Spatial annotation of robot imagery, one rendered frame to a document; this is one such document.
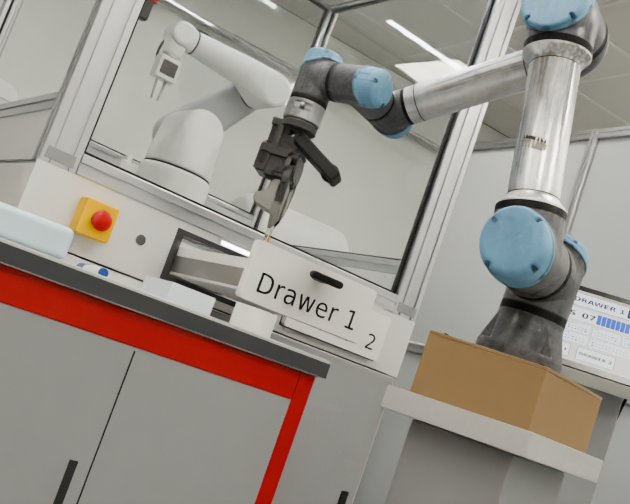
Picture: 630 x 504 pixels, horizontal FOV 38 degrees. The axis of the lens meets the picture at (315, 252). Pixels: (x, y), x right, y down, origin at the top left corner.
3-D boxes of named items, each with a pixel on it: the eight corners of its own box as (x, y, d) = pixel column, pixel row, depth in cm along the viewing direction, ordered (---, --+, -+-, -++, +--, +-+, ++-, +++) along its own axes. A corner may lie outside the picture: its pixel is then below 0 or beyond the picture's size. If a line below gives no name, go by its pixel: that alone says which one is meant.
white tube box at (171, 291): (208, 319, 152) (216, 298, 153) (164, 303, 148) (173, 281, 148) (179, 311, 163) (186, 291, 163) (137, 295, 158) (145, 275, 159)
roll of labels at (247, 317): (221, 322, 143) (229, 299, 143) (237, 329, 149) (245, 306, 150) (260, 336, 140) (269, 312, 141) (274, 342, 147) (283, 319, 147)
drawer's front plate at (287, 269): (359, 345, 176) (378, 291, 177) (238, 296, 160) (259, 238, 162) (354, 343, 177) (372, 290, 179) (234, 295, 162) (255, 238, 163)
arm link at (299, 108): (327, 116, 180) (323, 102, 172) (319, 137, 180) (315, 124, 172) (291, 106, 181) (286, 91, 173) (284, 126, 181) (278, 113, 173)
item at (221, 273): (350, 333, 177) (360, 304, 177) (244, 290, 163) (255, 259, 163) (249, 307, 210) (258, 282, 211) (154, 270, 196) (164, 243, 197)
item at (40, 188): (397, 377, 225) (415, 322, 227) (8, 228, 170) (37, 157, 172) (219, 323, 304) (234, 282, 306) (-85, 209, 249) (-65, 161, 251)
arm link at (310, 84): (336, 46, 173) (300, 42, 177) (316, 98, 171) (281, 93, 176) (354, 65, 179) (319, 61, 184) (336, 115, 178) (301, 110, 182)
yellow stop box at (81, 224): (109, 244, 176) (122, 210, 177) (75, 231, 172) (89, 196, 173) (99, 242, 180) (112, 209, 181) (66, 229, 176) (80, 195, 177)
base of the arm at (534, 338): (567, 385, 158) (585, 332, 159) (545, 370, 145) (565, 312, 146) (488, 358, 166) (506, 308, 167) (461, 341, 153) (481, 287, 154)
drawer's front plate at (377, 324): (377, 361, 219) (391, 318, 221) (283, 325, 204) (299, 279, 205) (373, 360, 221) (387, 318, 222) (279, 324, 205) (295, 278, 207)
